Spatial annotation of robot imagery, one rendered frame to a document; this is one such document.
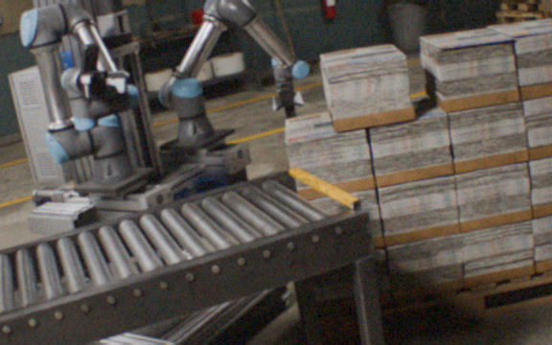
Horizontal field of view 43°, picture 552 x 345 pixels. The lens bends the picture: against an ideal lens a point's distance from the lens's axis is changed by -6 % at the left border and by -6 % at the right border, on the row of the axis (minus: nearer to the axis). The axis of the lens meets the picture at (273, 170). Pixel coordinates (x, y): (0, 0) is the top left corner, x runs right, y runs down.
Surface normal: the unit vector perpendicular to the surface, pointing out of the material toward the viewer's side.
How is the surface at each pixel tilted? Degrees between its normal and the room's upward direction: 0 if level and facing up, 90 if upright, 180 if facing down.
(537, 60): 90
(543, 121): 90
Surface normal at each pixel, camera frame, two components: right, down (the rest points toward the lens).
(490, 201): -0.02, 0.28
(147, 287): 0.35, 0.19
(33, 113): -0.52, 0.32
